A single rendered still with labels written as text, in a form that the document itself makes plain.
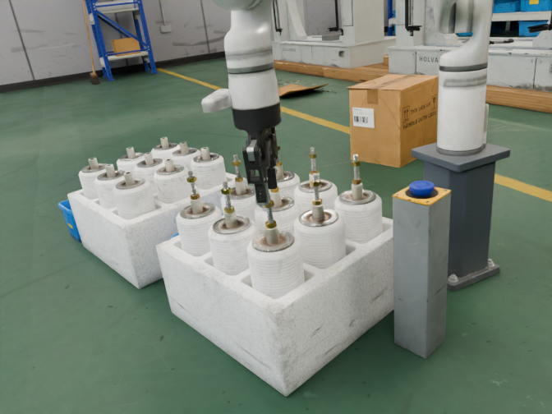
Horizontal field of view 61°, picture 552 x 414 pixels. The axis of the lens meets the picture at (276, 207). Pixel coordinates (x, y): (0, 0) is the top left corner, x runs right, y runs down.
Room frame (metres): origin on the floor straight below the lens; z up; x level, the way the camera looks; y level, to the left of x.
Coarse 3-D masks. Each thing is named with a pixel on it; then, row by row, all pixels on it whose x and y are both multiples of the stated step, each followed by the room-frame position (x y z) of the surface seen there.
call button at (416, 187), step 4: (412, 184) 0.72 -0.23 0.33; (416, 184) 0.72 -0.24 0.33; (420, 184) 0.72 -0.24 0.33; (424, 184) 0.71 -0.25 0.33; (428, 184) 0.71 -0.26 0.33; (432, 184) 0.71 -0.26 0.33; (412, 188) 0.71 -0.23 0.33; (416, 188) 0.70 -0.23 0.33; (420, 188) 0.70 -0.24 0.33; (424, 188) 0.70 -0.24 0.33; (428, 188) 0.70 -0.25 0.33; (432, 188) 0.70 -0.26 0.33; (412, 192) 0.71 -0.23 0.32; (416, 192) 0.70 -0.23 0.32; (420, 192) 0.70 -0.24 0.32; (424, 192) 0.70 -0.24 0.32; (428, 192) 0.70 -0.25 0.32
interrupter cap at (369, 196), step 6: (348, 192) 0.90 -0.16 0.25; (366, 192) 0.89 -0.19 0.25; (372, 192) 0.88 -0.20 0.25; (342, 198) 0.88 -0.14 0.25; (348, 198) 0.87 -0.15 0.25; (366, 198) 0.86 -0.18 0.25; (372, 198) 0.86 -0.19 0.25; (348, 204) 0.85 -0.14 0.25; (354, 204) 0.84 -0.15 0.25; (360, 204) 0.84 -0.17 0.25
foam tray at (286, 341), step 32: (384, 224) 0.89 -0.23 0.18; (160, 256) 0.90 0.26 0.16; (192, 256) 0.84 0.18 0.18; (352, 256) 0.76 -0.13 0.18; (384, 256) 0.81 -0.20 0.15; (192, 288) 0.81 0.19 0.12; (224, 288) 0.72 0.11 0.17; (320, 288) 0.69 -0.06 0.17; (352, 288) 0.74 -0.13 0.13; (384, 288) 0.80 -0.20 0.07; (192, 320) 0.84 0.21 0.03; (224, 320) 0.74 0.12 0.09; (256, 320) 0.66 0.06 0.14; (288, 320) 0.63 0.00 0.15; (320, 320) 0.68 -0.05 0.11; (352, 320) 0.75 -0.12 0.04; (256, 352) 0.67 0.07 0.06; (288, 352) 0.63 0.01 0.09; (320, 352) 0.68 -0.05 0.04; (288, 384) 0.62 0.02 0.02
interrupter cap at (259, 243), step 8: (264, 232) 0.76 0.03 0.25; (280, 232) 0.75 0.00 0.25; (288, 232) 0.75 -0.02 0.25; (256, 240) 0.73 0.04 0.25; (264, 240) 0.74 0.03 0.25; (280, 240) 0.73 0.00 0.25; (288, 240) 0.72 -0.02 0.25; (256, 248) 0.70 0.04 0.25; (264, 248) 0.70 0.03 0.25; (272, 248) 0.70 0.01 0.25; (280, 248) 0.69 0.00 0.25
